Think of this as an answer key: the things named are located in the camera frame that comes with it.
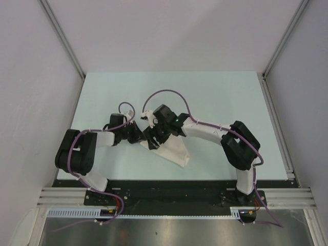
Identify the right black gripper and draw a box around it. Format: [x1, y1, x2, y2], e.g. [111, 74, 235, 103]
[143, 119, 172, 150]

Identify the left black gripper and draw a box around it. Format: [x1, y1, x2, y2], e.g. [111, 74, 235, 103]
[119, 120, 147, 144]

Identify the white cloth napkin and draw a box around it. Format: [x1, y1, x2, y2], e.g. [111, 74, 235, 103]
[140, 135, 190, 168]

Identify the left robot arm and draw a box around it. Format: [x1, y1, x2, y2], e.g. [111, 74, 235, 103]
[54, 110, 145, 205]

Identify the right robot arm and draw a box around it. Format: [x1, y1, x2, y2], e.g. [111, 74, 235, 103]
[141, 105, 260, 206]

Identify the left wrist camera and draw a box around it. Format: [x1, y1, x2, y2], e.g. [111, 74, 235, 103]
[124, 110, 134, 120]

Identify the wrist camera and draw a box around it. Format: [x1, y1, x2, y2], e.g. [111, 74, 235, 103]
[124, 110, 134, 120]
[140, 110, 158, 129]

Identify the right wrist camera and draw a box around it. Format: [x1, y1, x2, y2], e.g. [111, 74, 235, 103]
[140, 110, 158, 129]

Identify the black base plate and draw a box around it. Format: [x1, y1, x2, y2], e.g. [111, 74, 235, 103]
[53, 180, 299, 216]

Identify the aluminium frame rail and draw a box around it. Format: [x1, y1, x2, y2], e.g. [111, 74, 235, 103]
[37, 188, 87, 208]

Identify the white slotted cable duct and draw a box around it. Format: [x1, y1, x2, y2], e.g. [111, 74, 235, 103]
[47, 207, 243, 220]

